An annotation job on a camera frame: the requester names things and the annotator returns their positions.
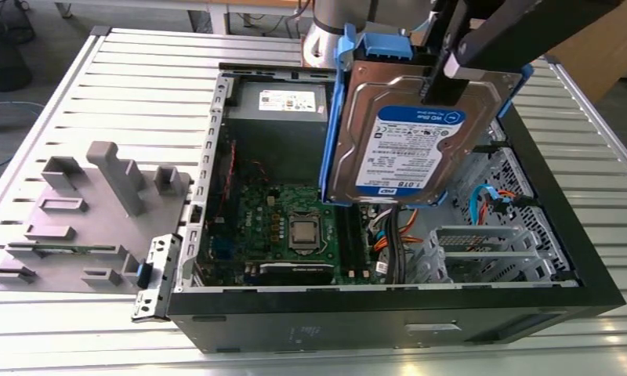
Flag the black cable bundle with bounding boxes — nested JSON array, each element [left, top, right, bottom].
[[386, 143, 509, 285]]

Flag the black round bin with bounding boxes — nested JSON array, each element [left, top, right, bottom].
[[0, 41, 36, 93]]

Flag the black graphics card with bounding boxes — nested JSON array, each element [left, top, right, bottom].
[[244, 261, 337, 286]]

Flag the green motherboard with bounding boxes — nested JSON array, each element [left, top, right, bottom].
[[195, 183, 394, 287]]

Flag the hard disk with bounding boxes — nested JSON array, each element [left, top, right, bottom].
[[318, 22, 536, 208]]

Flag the blue data wire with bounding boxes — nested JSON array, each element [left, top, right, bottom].
[[470, 183, 509, 227]]

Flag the brown wooden cabinet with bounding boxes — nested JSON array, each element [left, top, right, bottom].
[[546, 5, 627, 103]]

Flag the metal disk bay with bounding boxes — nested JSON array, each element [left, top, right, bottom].
[[405, 225, 580, 285]]

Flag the grey parts rack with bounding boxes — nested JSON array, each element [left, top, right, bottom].
[[0, 140, 195, 293]]

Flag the green RAM stick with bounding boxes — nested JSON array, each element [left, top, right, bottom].
[[35, 244, 114, 255]]

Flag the CPU socket metal frame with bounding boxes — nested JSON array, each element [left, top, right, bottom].
[[283, 210, 330, 252]]

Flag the black PC case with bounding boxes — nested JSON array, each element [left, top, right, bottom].
[[166, 60, 627, 356]]

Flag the blue retainer latch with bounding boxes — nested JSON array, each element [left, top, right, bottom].
[[135, 261, 156, 289]]

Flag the white metal table frame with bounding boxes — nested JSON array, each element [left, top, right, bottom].
[[55, 0, 315, 36]]

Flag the silver CPU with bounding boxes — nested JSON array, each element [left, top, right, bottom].
[[291, 221, 323, 244]]

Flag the orange wire bundle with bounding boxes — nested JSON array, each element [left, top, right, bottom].
[[375, 206, 426, 255]]

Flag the grey power supply unit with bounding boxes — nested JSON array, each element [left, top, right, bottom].
[[223, 80, 330, 187]]

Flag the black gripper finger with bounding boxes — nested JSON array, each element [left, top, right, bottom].
[[422, 0, 625, 106]]

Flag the black orange power wire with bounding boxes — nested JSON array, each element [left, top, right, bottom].
[[494, 190, 544, 215]]

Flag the black RAM slot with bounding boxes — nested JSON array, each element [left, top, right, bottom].
[[350, 205, 370, 277], [338, 205, 354, 277]]

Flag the metal expansion slot retainer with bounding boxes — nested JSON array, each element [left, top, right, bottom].
[[130, 233, 184, 324]]

